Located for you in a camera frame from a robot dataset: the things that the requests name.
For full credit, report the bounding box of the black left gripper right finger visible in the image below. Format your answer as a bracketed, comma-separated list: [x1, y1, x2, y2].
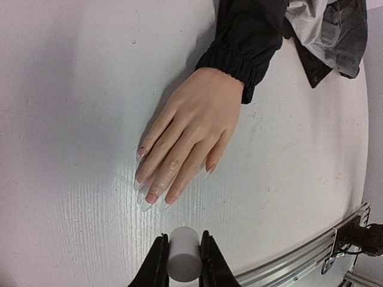
[199, 230, 241, 287]

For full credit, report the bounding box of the black grey jacket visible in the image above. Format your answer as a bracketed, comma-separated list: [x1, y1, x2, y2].
[196, 1, 368, 104]

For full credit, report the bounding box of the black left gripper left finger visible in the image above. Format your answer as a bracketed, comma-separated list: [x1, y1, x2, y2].
[128, 234, 169, 287]

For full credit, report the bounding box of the mannequin hand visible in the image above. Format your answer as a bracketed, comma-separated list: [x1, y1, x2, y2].
[135, 68, 244, 211]

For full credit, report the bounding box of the white nail polish cap brush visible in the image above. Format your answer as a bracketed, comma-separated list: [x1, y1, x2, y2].
[166, 226, 202, 283]

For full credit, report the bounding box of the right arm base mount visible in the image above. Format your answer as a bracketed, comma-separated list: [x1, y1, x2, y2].
[321, 223, 382, 275]

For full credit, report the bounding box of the aluminium front rail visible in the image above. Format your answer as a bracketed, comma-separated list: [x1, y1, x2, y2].
[236, 203, 370, 286]

